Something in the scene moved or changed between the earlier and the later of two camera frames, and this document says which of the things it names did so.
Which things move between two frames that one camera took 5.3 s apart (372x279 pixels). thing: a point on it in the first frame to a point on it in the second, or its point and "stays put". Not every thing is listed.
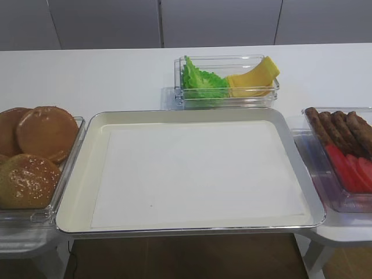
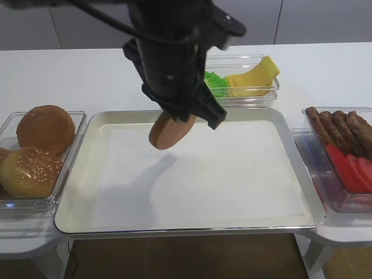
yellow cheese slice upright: [267, 69] stays put
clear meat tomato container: [336, 143] stays put
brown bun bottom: [10, 120] to [166, 131]
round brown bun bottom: [49, 131] stays put
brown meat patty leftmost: [315, 120] stays put
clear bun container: [39, 220] to [36, 149]
